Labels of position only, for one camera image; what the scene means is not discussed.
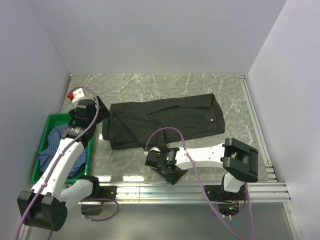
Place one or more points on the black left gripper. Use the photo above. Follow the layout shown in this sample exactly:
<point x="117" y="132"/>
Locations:
<point x="102" y="111"/>

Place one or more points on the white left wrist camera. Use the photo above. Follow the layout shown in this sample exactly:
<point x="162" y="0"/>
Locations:
<point x="76" y="95"/>

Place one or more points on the aluminium rail frame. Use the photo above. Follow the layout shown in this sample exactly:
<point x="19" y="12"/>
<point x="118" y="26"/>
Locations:
<point x="149" y="208"/>

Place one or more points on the blue checked shirt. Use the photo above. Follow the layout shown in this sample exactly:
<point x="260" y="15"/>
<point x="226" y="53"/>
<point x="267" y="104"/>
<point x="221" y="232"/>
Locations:
<point x="53" y="140"/>

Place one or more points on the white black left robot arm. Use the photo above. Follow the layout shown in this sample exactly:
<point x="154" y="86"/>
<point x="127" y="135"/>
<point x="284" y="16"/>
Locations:
<point x="47" y="204"/>

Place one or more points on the green plastic tray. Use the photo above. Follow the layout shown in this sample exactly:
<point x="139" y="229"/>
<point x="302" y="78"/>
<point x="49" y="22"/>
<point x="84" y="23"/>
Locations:
<point x="52" y="121"/>

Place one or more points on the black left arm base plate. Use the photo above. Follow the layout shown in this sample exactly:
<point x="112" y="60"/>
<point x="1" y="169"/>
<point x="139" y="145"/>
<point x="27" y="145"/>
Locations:
<point x="107" y="192"/>

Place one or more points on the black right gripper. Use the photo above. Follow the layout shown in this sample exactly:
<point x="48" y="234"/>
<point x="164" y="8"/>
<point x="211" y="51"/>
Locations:
<point x="159" y="169"/>

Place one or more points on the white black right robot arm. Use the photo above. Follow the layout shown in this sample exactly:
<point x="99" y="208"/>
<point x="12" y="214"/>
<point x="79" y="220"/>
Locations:
<point x="239" y="159"/>

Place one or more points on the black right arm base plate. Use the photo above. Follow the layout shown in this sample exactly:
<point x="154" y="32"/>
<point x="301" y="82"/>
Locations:
<point x="215" y="193"/>

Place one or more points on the black pinstriped long sleeve shirt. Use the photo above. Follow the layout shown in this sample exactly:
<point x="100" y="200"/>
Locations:
<point x="199" y="118"/>

